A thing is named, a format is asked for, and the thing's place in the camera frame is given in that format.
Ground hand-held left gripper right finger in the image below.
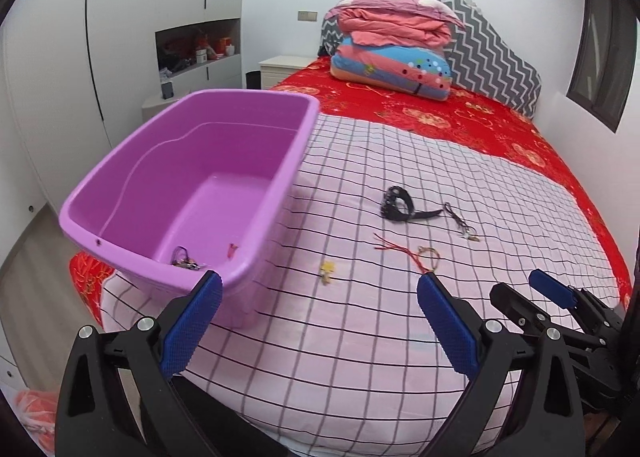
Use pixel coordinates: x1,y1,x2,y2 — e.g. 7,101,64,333
416,272,587,457

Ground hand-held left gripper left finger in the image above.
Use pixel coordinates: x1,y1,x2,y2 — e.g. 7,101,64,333
55,269,288,457

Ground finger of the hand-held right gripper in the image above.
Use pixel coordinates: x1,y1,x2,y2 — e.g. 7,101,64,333
528,269,627,335
489,282,568,338

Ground purple plastic bin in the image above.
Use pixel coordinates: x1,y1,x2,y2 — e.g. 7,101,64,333
58,89,321,328

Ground black wristwatch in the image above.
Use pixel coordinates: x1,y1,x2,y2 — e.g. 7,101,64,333
381,186,445,222

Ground white black-checked blanket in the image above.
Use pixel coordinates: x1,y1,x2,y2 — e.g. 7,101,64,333
100,114,626,453

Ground red patterned bedsheet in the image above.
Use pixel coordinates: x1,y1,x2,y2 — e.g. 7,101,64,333
67,62,633,328

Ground dark framed window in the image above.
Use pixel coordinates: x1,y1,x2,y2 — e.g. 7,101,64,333
566,0,640,132

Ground white nightstand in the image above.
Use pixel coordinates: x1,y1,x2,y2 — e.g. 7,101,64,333
258,55,321,90

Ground folded pink quilt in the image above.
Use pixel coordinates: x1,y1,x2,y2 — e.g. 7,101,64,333
337,7,452,48

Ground red yellow woven bracelet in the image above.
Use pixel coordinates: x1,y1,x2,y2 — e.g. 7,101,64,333
416,246,441,274

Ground loose red cord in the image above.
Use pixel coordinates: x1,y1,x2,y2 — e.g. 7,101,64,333
374,233,426,272

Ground dark cord pendant necklace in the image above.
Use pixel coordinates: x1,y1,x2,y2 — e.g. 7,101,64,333
444,203,481,242

